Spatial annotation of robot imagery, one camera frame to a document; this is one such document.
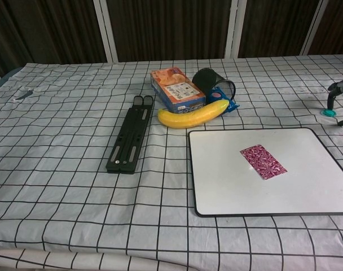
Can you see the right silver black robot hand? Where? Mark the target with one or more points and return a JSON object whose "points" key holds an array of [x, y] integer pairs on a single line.
{"points": [[340, 86]]}

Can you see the teal round plastic disc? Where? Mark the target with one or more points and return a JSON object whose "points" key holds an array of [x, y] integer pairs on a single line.
{"points": [[328, 113]]}

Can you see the pink-patterned card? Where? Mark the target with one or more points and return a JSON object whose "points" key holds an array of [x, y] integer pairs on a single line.
{"points": [[263, 161]]}

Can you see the white board black frame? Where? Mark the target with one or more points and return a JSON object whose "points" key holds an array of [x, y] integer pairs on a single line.
{"points": [[230, 183]]}

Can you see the blue cookie packet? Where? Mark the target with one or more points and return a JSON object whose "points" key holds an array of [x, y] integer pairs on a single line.
{"points": [[218, 96]]}

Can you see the black mesh pen cup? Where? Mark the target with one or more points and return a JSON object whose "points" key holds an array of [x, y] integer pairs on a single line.
{"points": [[206, 79]]}

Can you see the yellow banana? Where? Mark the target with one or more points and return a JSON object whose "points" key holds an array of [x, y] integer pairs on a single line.
{"points": [[188, 118]]}

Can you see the orange cracker box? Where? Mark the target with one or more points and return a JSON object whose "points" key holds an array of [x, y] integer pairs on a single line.
{"points": [[175, 89]]}

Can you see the black folding laptop stand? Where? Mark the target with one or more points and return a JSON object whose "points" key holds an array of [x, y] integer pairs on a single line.
{"points": [[130, 138]]}

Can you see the white black-checked tablecloth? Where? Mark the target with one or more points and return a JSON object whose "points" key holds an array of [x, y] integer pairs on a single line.
{"points": [[75, 169]]}

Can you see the small black white clip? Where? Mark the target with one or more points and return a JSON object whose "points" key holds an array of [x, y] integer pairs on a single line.
{"points": [[22, 95]]}

